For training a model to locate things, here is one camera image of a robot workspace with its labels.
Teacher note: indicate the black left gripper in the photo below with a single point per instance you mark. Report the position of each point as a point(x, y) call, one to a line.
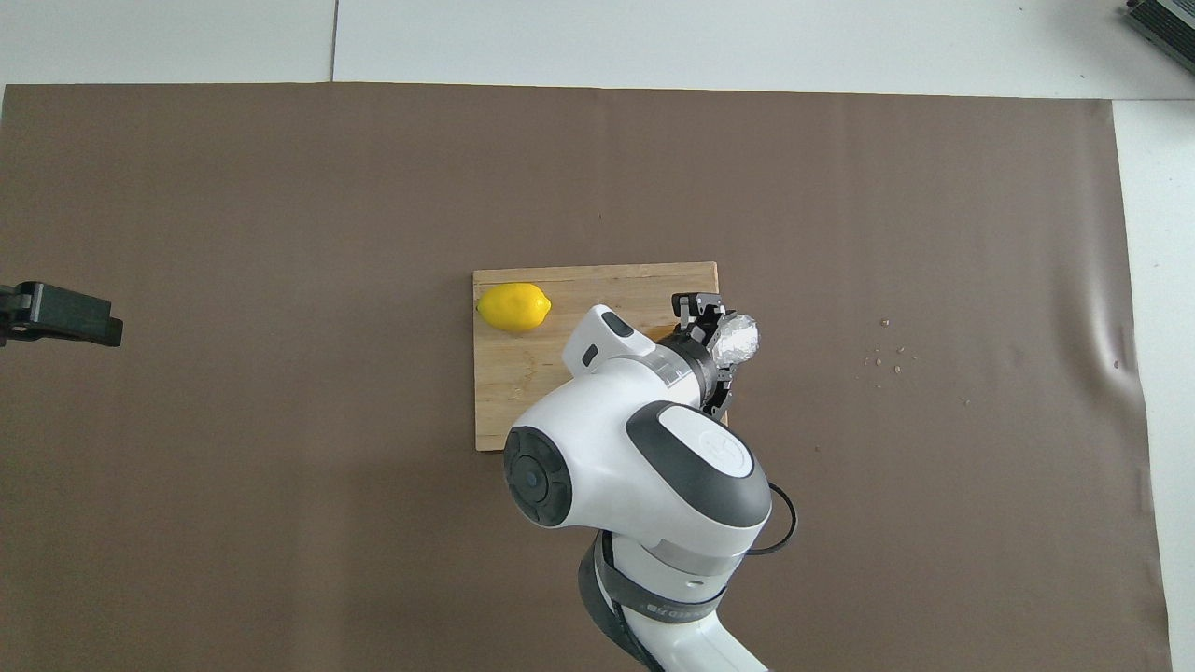
point(14, 313)

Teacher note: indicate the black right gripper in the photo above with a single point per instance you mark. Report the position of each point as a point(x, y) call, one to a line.
point(705, 369)

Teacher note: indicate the small clear textured cup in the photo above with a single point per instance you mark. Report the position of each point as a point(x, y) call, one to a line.
point(738, 338)

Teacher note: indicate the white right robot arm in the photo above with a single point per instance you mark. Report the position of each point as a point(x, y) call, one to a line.
point(644, 467)

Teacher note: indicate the wooden cutting board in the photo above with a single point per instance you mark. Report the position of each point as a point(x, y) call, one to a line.
point(513, 392)

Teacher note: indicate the yellow lemon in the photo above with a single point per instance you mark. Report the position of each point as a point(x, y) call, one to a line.
point(513, 308)

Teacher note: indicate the brown paper table mat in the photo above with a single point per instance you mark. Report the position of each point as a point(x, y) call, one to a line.
point(280, 187)

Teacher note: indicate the grey ribbed device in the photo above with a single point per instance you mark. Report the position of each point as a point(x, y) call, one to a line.
point(1162, 23)

